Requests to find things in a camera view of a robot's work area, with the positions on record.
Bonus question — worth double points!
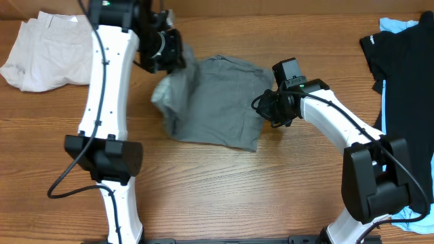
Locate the folded beige shorts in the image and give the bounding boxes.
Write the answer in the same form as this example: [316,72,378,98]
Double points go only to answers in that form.
[1,11,92,92]

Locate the light blue t-shirt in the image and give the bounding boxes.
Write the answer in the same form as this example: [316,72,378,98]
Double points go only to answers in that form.
[379,18,433,235]

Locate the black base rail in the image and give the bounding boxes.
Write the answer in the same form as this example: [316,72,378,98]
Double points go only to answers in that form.
[138,235,327,244]

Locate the black t-shirt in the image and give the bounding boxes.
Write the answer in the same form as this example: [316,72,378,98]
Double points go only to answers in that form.
[359,11,433,203]

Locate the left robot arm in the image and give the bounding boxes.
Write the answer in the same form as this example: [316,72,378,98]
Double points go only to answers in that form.
[64,0,185,243]

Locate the grey shorts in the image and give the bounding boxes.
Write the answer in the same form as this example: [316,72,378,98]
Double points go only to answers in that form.
[151,45,274,152]

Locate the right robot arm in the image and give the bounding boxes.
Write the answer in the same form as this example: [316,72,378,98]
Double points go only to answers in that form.
[252,58,413,243]

